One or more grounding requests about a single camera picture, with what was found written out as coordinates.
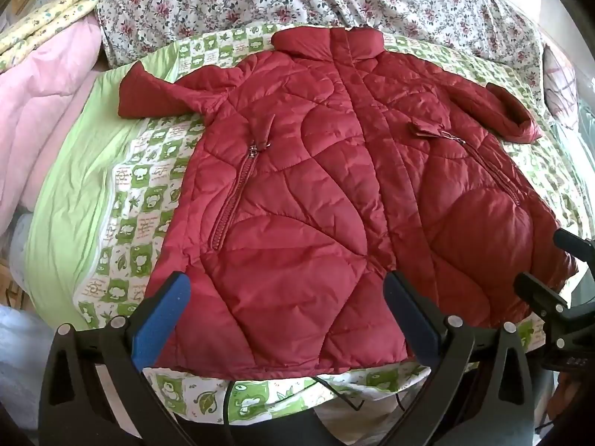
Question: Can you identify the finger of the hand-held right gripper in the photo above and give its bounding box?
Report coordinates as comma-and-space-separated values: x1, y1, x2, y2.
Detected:
553, 227, 595, 261
514, 272, 570, 319

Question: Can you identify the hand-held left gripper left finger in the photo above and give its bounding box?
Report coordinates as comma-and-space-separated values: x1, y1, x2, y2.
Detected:
38, 271, 198, 446

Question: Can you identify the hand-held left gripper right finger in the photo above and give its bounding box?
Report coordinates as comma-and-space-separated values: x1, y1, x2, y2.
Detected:
382, 270, 536, 446

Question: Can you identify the red quilted jacket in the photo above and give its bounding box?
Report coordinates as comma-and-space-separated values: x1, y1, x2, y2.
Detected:
117, 25, 579, 379

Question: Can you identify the pale blue cloth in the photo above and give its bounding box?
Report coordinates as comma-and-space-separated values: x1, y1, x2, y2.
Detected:
0, 214, 59, 430

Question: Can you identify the green printed bedsheet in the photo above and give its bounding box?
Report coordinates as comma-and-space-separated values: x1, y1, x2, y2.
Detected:
23, 23, 595, 428

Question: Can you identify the pink patterned pillow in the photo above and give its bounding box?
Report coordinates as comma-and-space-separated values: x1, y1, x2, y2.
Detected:
541, 44, 583, 119

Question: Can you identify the pink blanket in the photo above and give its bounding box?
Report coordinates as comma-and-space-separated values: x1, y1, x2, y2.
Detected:
0, 19, 106, 229

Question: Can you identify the yellow floral cloth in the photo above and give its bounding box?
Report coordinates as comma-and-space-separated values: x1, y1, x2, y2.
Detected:
0, 0, 113, 73

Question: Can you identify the black cable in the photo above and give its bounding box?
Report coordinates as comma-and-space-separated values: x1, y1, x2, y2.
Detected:
312, 375, 366, 410

